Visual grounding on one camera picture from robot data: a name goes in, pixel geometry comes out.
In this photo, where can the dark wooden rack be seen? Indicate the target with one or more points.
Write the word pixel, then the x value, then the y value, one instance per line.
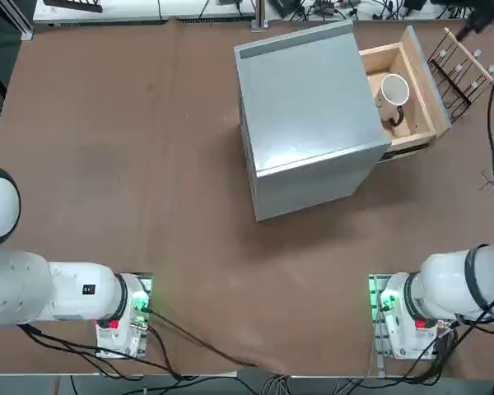
pixel 74 5

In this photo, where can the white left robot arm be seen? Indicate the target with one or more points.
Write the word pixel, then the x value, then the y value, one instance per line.
pixel 66 288

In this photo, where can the aluminum profile rail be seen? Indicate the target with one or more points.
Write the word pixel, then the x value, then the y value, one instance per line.
pixel 24 24

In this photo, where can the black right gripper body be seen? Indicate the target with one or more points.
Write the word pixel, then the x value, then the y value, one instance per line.
pixel 486 17

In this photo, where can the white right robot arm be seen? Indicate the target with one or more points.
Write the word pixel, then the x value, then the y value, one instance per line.
pixel 444 284

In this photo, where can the gray metal cabinet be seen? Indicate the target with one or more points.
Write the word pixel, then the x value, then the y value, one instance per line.
pixel 304 103

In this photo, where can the white bench top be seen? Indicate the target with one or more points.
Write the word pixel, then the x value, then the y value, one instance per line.
pixel 148 10

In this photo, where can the aluminum profile post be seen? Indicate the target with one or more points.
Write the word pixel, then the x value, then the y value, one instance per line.
pixel 259 16

